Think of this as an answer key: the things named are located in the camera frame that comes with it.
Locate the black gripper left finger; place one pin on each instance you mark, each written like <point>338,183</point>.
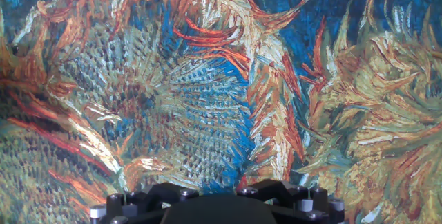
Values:
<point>138,203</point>

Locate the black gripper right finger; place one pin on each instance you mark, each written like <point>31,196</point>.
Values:
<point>304,203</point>

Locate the sunflower painting cloth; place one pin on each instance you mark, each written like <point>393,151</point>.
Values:
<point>221,79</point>

